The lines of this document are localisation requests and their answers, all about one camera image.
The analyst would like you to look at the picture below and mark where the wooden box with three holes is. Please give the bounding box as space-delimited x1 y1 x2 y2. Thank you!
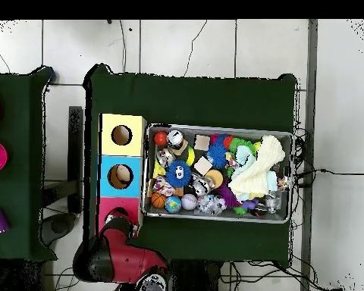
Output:
95 113 148 239

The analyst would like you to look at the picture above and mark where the small orange basketball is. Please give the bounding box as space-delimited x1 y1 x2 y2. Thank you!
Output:
150 191 168 209

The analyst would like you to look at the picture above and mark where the globe print ball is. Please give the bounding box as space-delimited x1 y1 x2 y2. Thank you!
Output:
164 196 182 214

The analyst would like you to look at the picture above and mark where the white baseball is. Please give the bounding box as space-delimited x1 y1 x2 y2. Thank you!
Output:
180 193 199 211

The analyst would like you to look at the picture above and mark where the blue spiky ball with eyes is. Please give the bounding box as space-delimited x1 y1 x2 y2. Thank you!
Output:
165 159 193 188

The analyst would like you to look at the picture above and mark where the plain orange ball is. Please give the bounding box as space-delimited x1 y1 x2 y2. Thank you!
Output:
153 130 169 146

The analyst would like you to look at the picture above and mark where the plain wooden cube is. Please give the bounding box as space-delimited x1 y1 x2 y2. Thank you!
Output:
193 155 214 177

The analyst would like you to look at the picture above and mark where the dark green side tablecloth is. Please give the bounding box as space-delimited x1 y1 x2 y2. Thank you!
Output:
0 67 58 262

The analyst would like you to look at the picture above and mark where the mint green cloth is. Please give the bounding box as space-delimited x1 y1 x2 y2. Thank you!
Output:
231 145 257 178

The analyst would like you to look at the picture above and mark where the cream knitted cloth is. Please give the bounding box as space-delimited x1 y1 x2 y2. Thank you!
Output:
228 134 287 196

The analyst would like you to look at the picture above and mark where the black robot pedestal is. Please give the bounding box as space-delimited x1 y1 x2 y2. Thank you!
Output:
172 259 222 291

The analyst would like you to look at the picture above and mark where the silver wire mesh bin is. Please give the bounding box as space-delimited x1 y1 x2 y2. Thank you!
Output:
140 123 294 224

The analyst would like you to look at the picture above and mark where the black cable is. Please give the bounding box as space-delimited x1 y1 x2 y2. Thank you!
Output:
293 168 364 177

